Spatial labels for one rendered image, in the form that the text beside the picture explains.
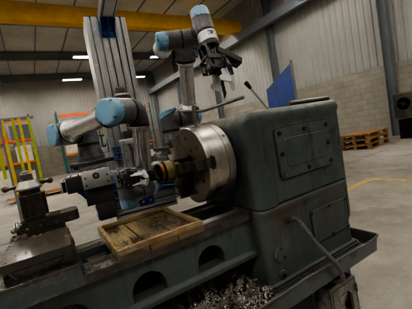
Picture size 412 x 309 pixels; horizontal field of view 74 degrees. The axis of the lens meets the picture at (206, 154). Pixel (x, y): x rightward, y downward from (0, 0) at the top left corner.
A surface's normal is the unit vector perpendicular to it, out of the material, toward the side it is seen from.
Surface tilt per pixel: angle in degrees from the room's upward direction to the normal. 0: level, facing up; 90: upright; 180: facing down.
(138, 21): 90
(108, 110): 89
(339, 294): 87
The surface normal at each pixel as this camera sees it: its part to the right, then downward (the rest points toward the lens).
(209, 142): 0.33, -0.55
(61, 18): 0.53, -0.03
